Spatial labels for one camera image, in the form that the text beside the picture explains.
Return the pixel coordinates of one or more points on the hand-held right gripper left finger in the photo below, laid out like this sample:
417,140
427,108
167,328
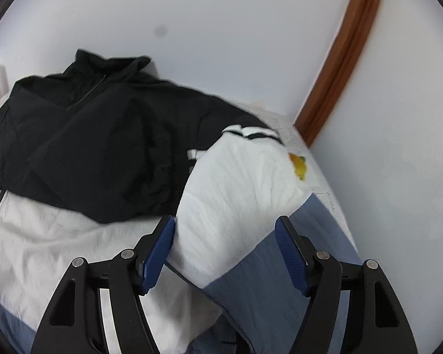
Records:
158,250

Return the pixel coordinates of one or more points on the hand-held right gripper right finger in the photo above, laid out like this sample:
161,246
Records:
289,254

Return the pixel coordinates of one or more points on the black white blue jacket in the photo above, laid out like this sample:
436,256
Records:
107,143

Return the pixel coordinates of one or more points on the fruit print bed sheet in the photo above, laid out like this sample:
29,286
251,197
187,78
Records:
319,180

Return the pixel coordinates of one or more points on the brown wooden door frame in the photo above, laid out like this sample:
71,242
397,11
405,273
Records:
345,51

